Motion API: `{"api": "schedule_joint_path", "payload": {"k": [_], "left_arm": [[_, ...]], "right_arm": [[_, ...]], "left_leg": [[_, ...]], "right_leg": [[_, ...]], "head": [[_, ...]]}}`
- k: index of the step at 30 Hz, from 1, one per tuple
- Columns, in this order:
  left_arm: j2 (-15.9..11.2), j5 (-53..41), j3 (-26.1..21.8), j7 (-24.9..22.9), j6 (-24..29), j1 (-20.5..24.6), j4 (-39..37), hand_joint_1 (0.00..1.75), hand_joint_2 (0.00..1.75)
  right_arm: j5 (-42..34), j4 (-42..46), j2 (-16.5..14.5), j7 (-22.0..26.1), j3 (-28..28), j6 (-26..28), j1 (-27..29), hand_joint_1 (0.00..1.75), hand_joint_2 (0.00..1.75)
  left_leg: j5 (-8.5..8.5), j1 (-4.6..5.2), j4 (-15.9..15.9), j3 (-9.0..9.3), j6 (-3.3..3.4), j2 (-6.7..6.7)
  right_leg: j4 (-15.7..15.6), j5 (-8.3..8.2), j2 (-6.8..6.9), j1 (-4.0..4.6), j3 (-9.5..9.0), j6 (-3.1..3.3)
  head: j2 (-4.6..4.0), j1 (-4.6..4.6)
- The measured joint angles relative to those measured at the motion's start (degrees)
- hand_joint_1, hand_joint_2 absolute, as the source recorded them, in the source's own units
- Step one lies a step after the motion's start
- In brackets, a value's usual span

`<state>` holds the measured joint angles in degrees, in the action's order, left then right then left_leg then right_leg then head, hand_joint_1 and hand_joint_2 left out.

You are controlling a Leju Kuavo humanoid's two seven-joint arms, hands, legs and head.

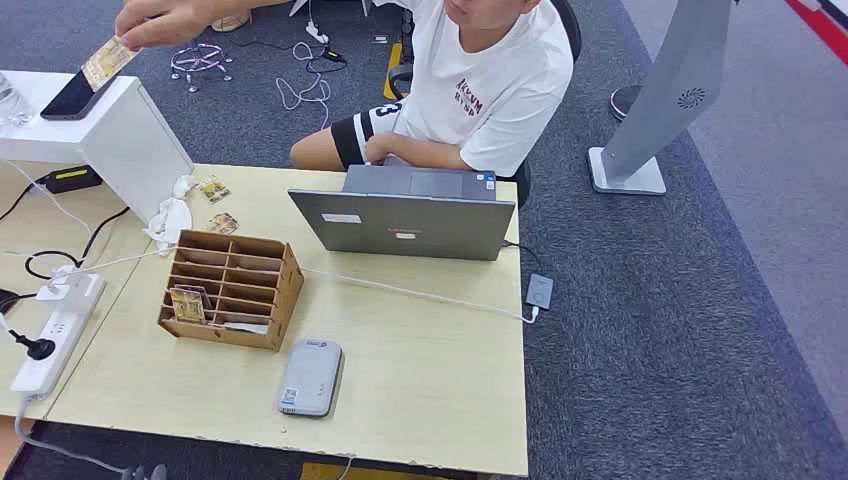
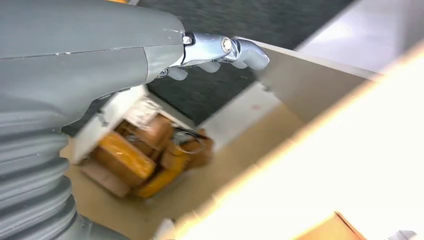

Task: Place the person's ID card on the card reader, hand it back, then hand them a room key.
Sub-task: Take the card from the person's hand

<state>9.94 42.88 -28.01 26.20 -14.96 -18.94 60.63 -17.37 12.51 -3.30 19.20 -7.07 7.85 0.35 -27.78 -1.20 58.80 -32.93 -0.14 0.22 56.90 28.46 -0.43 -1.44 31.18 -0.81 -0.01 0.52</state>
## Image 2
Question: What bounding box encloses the brown cardboard box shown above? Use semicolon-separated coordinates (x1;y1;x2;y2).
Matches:
165;129;215;170
132;114;174;157

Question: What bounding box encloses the yellow orange packet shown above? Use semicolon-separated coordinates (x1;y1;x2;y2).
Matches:
135;155;190;200
94;130;157;187

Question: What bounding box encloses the beige board panel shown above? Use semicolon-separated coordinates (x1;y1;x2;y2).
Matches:
257;42;379;124

